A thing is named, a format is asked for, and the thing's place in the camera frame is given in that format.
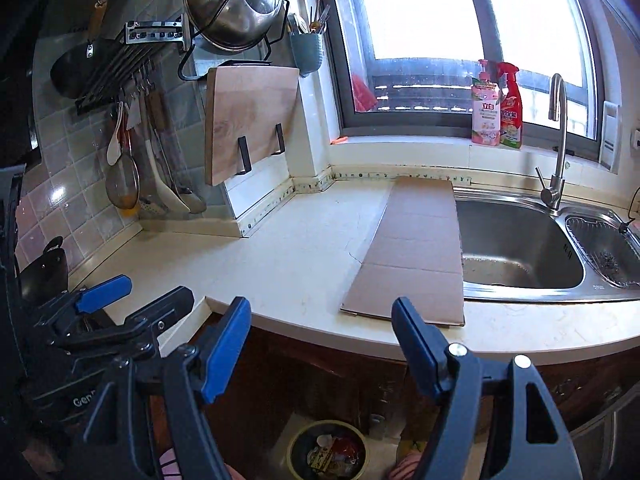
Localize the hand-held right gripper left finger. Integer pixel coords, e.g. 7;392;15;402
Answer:
62;296;252;480

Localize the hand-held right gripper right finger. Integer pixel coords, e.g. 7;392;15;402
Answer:
391;297;596;480

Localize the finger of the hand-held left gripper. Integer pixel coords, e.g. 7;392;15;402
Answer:
32;275;133;336
60;286;195;361

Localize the round trash bin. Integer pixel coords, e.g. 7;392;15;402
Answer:
286;419;372;480

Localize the black pot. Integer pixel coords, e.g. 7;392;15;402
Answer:
17;236;68;306

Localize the dark wooden cabinet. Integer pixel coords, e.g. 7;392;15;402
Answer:
150;310;640;480

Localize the steel slotted spatula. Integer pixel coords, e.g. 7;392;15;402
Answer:
135;110;168;217

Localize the brown cardboard sheet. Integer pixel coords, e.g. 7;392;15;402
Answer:
340;176;466;327

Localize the steel skimmer ladle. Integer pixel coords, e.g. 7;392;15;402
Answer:
105;125;141;211

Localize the white plastic ladle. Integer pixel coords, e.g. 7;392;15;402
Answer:
145;135;191;213

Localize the white rice spoon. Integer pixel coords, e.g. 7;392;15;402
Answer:
106;102;125;166

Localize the stainless steel sink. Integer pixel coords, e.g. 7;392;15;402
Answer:
452;185;640;306

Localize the wooden cutting board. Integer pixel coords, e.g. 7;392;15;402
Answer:
204;62;301;187

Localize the steel sink strainer basket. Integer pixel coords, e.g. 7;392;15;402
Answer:
565;214;640;288

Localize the steel faucet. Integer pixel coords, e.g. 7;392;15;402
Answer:
535;73;569;211

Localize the black frying pan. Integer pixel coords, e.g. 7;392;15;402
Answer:
50;0;108;100

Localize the red spray bottle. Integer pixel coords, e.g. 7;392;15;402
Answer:
496;61;524;150

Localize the red cloth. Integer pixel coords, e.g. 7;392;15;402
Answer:
351;74;378;112

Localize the steel knife holder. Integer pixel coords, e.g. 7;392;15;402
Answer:
124;17;193;46

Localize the white plastic box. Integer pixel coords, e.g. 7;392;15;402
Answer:
599;101;621;171

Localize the blue-grey utensil holder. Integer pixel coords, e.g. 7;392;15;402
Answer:
289;32;327;78

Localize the steel pot lid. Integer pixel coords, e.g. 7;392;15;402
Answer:
182;0;288;53

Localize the bundle of chopsticks and spoons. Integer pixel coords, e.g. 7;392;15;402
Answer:
287;0;332;36

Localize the grey framed window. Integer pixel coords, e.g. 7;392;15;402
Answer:
320;0;606;161

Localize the black wire rack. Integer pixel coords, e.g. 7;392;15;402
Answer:
177;0;291;176

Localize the black slatted wall rack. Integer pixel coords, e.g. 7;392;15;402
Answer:
75;42;156;116

